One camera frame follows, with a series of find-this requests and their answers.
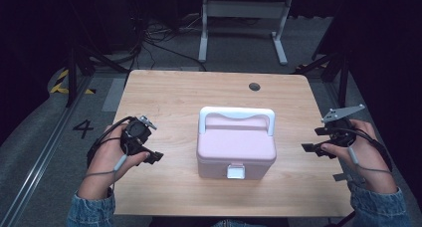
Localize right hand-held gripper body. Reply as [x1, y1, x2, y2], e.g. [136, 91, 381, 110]
[319, 104, 366, 149]

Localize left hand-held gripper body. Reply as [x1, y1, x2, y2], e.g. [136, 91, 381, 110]
[119, 114, 158, 156]

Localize pink box with white handle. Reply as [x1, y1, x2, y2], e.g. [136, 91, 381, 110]
[195, 106, 278, 181]

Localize person's right hand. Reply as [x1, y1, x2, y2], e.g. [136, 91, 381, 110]
[320, 118, 396, 192]

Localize person's left hand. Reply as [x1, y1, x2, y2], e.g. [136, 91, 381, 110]
[86, 123, 151, 185]

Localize black tripod stand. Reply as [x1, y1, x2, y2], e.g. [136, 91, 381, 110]
[292, 51, 353, 108]
[63, 21, 131, 109]

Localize yellow and black floor tape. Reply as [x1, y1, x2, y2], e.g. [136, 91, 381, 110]
[49, 69, 98, 96]

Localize white metal stand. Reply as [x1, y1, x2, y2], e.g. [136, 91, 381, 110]
[197, 0, 294, 67]

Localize grey cable of right gripper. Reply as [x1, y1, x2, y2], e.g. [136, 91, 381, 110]
[345, 144, 394, 189]

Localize grey cable of gripper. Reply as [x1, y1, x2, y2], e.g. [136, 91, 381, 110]
[83, 143, 131, 192]
[345, 144, 394, 189]

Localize grey cable of left gripper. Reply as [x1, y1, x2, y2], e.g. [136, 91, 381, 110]
[83, 143, 131, 192]

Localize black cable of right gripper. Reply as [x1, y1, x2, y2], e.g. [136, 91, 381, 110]
[344, 126, 394, 173]

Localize metal floor rail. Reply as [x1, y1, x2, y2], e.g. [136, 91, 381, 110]
[0, 77, 95, 227]

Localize bundle of black floor cables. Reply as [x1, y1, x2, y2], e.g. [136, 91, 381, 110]
[132, 11, 208, 73]

